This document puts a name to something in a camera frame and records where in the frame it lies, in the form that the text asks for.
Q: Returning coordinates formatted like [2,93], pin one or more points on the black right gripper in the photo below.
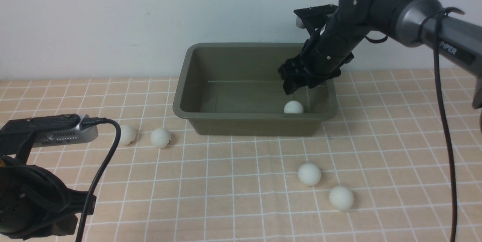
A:
[327,49]

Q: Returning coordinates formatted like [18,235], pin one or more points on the white ball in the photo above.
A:
[309,174]
[128,135]
[160,138]
[341,198]
[293,107]

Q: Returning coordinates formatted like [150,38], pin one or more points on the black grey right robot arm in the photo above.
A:
[420,22]

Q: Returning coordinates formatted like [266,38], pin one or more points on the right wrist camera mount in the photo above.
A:
[313,18]

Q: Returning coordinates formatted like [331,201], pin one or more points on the olive green plastic bin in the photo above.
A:
[235,89]

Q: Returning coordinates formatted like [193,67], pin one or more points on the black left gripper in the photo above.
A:
[36,203]

